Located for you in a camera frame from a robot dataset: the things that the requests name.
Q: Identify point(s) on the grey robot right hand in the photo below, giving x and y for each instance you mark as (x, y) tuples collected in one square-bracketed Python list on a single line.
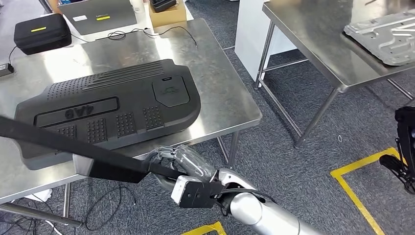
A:
[(194, 162)]

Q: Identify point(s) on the black plastic frame part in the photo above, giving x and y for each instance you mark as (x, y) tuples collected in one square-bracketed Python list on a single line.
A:
[(64, 146)]

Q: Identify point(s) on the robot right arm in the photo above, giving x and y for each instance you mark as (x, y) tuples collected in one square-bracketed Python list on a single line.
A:
[(259, 214)]

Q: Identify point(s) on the stainless steel workbench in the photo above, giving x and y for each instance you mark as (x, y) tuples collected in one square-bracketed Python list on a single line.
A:
[(210, 97)]

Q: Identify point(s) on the stamped grey metal part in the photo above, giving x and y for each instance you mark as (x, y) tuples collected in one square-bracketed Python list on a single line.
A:
[(382, 39)]

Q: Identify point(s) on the large black engine cover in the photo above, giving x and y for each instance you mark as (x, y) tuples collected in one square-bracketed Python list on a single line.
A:
[(113, 97)]

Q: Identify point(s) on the white cabinet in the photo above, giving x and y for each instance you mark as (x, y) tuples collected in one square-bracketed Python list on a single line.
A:
[(253, 39)]

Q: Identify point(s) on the brown cardboard box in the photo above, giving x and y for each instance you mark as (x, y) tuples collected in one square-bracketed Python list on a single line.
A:
[(168, 18)]

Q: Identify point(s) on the white zip tie loop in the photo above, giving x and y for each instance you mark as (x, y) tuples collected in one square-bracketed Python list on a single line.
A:
[(340, 138)]

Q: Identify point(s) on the black handheld device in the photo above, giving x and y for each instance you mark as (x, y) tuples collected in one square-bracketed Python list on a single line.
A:
[(162, 5)]

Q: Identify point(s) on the stainless steel table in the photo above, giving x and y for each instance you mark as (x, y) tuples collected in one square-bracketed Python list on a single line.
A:
[(308, 32)]

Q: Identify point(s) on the grey laptop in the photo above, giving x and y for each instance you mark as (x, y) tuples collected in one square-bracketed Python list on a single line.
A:
[(97, 16)]

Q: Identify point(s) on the black zip case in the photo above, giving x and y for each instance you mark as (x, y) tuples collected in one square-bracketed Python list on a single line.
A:
[(42, 35)]

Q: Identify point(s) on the black power adapter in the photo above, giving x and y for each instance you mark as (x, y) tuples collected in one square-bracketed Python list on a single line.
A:
[(6, 69)]

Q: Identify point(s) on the black stand with feet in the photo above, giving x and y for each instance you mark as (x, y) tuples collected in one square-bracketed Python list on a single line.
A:
[(405, 129)]

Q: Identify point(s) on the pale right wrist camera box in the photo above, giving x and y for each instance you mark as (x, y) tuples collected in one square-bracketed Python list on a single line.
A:
[(181, 189)]

